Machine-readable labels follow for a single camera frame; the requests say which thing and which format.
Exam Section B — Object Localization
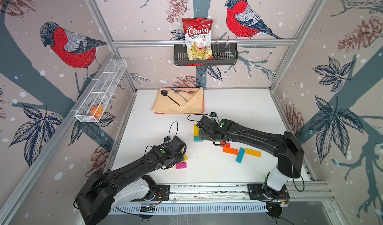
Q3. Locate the magenta block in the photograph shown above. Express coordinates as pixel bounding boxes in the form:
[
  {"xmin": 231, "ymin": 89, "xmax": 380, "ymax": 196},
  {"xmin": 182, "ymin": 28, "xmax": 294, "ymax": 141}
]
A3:
[{"xmin": 176, "ymin": 162, "xmax": 187, "ymax": 169}]

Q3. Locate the teal small block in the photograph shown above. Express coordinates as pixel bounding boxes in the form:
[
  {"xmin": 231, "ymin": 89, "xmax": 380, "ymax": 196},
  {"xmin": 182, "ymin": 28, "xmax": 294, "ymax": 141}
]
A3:
[{"xmin": 193, "ymin": 137, "xmax": 203, "ymax": 142}]

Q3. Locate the yellow orange block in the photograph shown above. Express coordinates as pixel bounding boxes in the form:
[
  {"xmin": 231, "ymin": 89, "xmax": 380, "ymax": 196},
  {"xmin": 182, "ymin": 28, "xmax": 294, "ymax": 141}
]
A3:
[{"xmin": 245, "ymin": 149, "xmax": 261, "ymax": 158}]

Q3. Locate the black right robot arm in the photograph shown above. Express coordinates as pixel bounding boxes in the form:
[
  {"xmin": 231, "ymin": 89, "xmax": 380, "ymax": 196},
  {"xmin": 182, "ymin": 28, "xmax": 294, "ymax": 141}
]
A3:
[{"xmin": 196, "ymin": 115, "xmax": 304, "ymax": 199}]

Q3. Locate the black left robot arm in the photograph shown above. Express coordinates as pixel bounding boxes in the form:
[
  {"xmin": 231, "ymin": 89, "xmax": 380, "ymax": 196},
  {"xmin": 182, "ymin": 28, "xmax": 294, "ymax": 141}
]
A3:
[{"xmin": 74, "ymin": 136, "xmax": 187, "ymax": 225}]

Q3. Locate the red small block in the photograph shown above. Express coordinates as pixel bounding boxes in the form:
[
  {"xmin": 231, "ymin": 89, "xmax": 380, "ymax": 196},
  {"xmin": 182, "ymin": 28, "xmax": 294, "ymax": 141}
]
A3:
[{"xmin": 221, "ymin": 143, "xmax": 231, "ymax": 148}]

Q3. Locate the orange long block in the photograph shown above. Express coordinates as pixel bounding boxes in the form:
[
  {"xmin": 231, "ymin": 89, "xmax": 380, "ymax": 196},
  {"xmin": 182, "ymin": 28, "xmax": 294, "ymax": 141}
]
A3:
[{"xmin": 223, "ymin": 147, "xmax": 239, "ymax": 155}]

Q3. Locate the beige folded cloth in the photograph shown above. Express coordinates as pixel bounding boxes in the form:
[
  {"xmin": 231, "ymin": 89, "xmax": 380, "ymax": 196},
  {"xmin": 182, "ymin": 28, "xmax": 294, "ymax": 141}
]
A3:
[{"xmin": 151, "ymin": 87, "xmax": 204, "ymax": 115}]

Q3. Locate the teal long block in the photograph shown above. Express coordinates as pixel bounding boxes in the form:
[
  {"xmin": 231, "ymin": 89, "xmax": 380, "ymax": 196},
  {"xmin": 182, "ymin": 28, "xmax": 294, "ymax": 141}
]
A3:
[{"xmin": 235, "ymin": 148, "xmax": 245, "ymax": 164}]

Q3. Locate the wooden spoon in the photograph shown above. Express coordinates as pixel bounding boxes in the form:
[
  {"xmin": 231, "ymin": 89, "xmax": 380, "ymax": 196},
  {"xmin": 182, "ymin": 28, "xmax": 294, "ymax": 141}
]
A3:
[{"xmin": 178, "ymin": 90, "xmax": 195, "ymax": 95}]

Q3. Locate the pink tray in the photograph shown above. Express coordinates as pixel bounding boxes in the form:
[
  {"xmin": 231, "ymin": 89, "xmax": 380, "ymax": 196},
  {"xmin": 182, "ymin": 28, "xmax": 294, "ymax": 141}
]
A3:
[{"xmin": 154, "ymin": 87, "xmax": 206, "ymax": 115}]

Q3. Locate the black ladle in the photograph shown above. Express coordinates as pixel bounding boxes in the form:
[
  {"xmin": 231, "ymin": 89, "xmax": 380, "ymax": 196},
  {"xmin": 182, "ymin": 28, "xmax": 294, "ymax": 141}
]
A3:
[{"xmin": 161, "ymin": 90, "xmax": 179, "ymax": 106}]

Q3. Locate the orange fruit in basket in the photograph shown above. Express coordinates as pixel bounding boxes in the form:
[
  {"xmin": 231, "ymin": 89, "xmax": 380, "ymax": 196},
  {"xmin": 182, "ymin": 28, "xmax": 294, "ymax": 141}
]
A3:
[{"xmin": 89, "ymin": 105, "xmax": 104, "ymax": 119}]

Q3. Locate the red cassava chips bag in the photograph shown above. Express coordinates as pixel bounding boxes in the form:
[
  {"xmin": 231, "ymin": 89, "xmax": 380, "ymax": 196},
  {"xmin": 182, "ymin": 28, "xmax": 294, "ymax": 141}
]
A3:
[{"xmin": 182, "ymin": 18, "xmax": 213, "ymax": 60}]

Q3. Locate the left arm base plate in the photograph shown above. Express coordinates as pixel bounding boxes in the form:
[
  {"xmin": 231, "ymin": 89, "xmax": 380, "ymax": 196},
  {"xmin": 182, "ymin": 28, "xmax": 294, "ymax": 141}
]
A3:
[{"xmin": 148, "ymin": 185, "xmax": 170, "ymax": 202}]

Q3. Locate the black wire rack basket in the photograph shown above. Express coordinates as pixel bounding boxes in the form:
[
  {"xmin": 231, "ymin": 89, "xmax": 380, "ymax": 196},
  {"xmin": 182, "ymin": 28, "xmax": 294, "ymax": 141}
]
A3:
[{"xmin": 174, "ymin": 39, "xmax": 238, "ymax": 66}]

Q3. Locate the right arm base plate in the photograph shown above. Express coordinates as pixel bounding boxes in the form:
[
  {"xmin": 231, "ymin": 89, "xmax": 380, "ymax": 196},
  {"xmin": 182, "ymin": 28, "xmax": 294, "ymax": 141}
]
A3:
[{"xmin": 247, "ymin": 183, "xmax": 290, "ymax": 202}]

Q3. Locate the white wire wall basket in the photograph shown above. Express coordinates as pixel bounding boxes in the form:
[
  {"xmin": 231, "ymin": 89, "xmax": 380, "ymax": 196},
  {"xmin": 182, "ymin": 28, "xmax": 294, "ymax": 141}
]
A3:
[{"xmin": 75, "ymin": 58, "xmax": 127, "ymax": 123}]

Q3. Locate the aluminium rail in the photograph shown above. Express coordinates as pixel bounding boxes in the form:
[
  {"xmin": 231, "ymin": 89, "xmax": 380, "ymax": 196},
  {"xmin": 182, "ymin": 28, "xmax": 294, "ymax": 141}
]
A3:
[{"xmin": 112, "ymin": 179, "xmax": 335, "ymax": 205}]

